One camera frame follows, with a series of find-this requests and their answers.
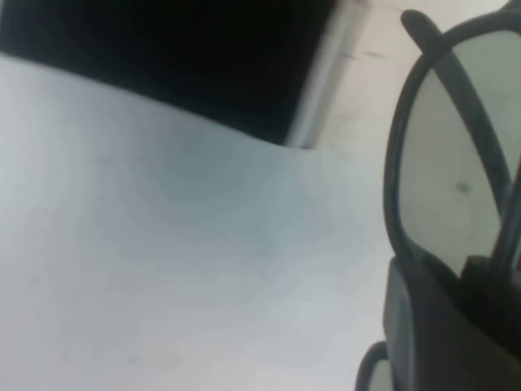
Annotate black framed glasses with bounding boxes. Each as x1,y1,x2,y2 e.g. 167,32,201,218
355,0,521,391

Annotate grey glasses case, orange print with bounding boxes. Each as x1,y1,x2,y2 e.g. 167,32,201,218
0,0,364,151

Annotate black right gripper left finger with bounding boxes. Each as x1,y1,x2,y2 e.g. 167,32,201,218
382,257,475,391

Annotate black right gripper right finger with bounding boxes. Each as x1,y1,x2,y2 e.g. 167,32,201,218
459,254,521,391

